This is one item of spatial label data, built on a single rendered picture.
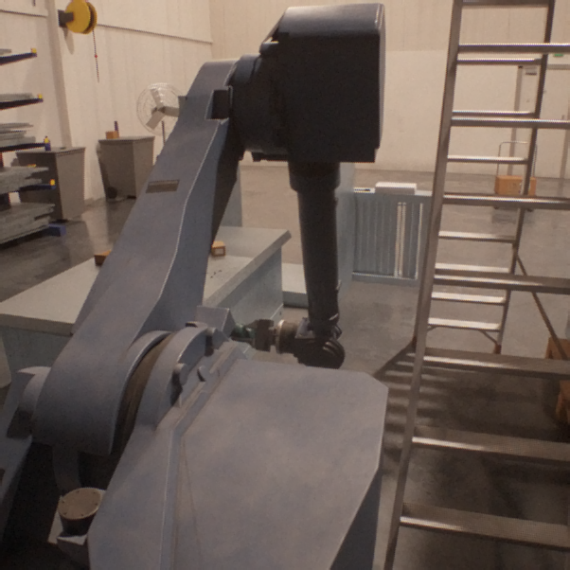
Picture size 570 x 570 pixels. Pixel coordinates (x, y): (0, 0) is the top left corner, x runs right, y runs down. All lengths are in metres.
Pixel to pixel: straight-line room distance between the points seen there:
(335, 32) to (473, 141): 10.09
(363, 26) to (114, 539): 1.08
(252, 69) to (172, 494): 0.98
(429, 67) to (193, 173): 10.33
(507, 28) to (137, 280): 10.72
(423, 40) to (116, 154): 6.40
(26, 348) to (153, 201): 1.66
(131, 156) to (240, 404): 7.99
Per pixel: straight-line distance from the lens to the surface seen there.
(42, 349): 2.56
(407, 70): 11.33
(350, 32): 1.24
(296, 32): 1.26
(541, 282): 1.53
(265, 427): 0.70
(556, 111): 11.32
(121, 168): 8.81
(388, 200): 4.26
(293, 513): 0.61
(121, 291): 0.91
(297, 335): 2.00
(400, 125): 11.35
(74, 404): 0.78
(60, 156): 7.28
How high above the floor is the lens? 1.53
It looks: 20 degrees down
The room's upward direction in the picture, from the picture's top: 1 degrees counter-clockwise
